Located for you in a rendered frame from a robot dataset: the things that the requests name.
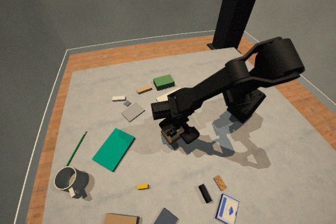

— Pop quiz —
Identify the beige flat square plate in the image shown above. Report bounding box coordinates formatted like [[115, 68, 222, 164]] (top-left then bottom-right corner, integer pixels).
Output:
[[121, 102, 145, 122]]

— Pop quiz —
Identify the cream rectangular block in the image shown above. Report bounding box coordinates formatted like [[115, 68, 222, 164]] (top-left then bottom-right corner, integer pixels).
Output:
[[112, 96, 126, 101]]

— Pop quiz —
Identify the wooden ball-in-hole puzzle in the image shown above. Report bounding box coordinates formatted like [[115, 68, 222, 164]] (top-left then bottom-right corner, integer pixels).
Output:
[[161, 127, 184, 145]]

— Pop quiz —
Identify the brown rectangular box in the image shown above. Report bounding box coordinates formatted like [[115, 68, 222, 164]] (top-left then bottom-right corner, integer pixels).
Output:
[[104, 213, 138, 224]]

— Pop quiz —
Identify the small yellow block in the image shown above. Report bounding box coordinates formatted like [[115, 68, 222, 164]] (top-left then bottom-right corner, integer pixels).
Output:
[[138, 184, 148, 190]]

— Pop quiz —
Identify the light orange rectangular block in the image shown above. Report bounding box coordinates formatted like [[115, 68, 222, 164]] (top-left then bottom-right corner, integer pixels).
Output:
[[137, 85, 152, 94]]

